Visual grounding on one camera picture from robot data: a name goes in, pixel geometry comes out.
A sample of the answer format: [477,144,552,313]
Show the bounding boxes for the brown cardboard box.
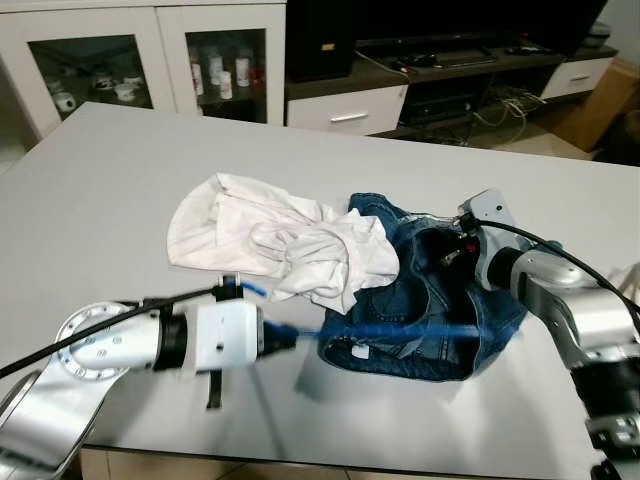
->
[555,58,640,151]

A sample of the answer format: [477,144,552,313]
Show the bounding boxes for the blue denim shorts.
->
[318,192,531,383]

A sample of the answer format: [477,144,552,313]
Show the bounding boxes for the black speaker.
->
[285,0,356,83]

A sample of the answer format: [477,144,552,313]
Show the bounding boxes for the dark bench white drawers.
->
[285,45,616,136]

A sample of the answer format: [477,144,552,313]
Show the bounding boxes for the black television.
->
[355,0,606,56]

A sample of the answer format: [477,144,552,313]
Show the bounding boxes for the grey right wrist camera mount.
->
[458,188,521,291]

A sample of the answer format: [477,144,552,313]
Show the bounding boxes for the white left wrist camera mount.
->
[193,297,266,376]

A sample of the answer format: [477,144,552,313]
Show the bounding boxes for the cream white cloth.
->
[165,172,331,279]

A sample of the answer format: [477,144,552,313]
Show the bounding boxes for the blue plastic hanger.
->
[238,280,506,346]

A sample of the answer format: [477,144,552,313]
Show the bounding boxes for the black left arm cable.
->
[0,285,231,381]

